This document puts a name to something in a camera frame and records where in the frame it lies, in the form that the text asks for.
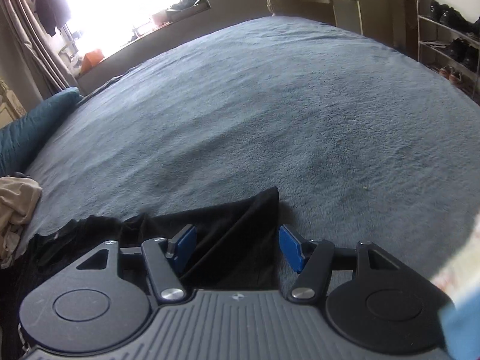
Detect black t-shirt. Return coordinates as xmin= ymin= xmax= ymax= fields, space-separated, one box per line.
xmin=1 ymin=188 xmax=280 ymax=359

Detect folded clothes stack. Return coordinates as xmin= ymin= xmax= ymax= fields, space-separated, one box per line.
xmin=433 ymin=223 xmax=480 ymax=359

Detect beige clothes pile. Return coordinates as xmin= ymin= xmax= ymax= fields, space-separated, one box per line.
xmin=0 ymin=176 xmax=42 ymax=269

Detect clothes on window sill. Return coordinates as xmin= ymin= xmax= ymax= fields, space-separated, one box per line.
xmin=166 ymin=0 xmax=210 ymax=22

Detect dark clothes hanging by window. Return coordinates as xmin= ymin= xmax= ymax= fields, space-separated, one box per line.
xmin=35 ymin=0 xmax=71 ymax=37

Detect grey bed blanket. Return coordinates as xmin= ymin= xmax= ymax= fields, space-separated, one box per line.
xmin=24 ymin=16 xmax=479 ymax=278

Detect blue duvet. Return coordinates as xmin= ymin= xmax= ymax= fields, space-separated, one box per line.
xmin=1 ymin=87 xmax=83 ymax=176

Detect orange item on sill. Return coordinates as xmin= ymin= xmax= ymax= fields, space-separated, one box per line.
xmin=80 ymin=49 xmax=104 ymax=75

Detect grey curtain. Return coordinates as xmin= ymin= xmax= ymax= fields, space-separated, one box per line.
xmin=1 ymin=0 xmax=78 ymax=98

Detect metal shoe rack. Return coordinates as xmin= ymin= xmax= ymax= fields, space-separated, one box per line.
xmin=416 ymin=0 xmax=479 ymax=103

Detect white low cabinet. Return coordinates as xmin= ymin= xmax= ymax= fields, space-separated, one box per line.
xmin=301 ymin=0 xmax=408 ymax=50

